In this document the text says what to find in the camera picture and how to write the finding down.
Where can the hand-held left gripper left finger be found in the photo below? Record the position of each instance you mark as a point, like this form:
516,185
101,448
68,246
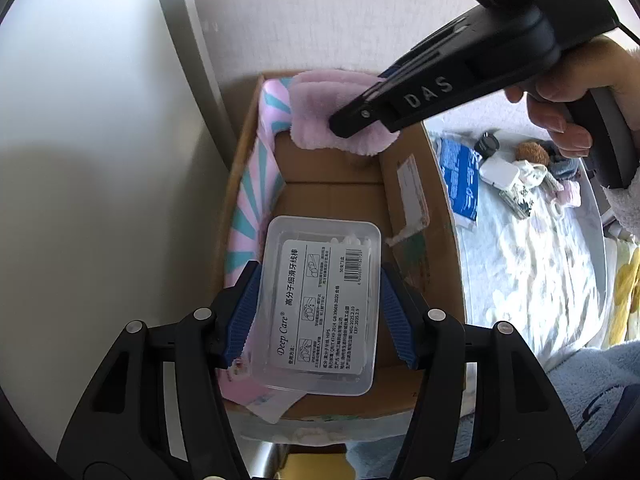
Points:
242,310

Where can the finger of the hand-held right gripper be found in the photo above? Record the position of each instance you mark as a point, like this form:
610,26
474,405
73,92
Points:
415,100

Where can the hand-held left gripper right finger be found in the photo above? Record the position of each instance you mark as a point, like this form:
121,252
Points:
397,320

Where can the clear plastic floss box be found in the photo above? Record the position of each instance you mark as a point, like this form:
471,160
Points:
325,310

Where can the blue tissue packet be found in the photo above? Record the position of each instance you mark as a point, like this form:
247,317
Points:
457,180

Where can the pink fuzzy headband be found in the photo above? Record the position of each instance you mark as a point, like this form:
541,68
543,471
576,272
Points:
315,110

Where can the white charger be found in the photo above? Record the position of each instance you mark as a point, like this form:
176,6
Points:
500,172

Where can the cardboard box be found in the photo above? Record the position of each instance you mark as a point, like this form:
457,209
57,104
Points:
330,200

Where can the cream floral cloth pouch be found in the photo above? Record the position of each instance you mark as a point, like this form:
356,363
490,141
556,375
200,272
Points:
527,180

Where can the grey fuzzy sock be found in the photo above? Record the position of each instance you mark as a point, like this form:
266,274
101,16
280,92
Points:
562,165

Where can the small pink fuzzy scrunchie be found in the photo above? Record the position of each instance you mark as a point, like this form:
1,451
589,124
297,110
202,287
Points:
567,195

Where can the person's right hand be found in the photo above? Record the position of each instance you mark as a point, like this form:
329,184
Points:
600,70

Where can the black round lid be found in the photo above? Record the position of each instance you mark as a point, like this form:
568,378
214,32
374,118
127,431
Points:
487,145

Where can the pink teal striped mailer bag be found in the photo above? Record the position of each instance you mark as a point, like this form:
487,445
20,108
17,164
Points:
255,200

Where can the brown plush ball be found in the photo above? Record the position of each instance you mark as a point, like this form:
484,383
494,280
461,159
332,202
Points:
532,152

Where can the pale floral table cloth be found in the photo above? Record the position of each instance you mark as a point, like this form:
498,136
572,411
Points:
530,270

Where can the silver metal object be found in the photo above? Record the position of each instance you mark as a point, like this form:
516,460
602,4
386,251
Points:
270,460

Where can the light blue fluffy robe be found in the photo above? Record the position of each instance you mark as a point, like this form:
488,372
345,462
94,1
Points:
590,390

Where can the white cabinet panel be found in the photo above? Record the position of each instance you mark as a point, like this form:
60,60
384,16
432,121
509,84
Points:
100,160

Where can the yellow printed cloth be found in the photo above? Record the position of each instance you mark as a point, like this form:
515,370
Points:
627,295

